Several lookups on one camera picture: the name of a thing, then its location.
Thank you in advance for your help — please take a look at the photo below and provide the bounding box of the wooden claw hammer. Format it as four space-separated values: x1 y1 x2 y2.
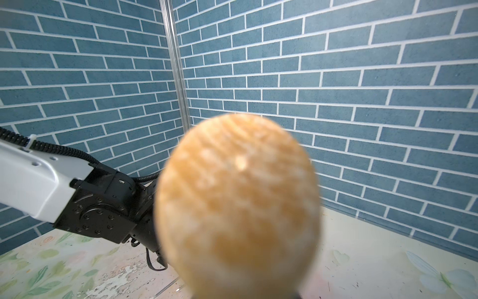
154 113 322 299

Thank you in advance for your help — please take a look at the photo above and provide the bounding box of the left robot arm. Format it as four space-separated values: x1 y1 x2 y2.
1 128 168 270

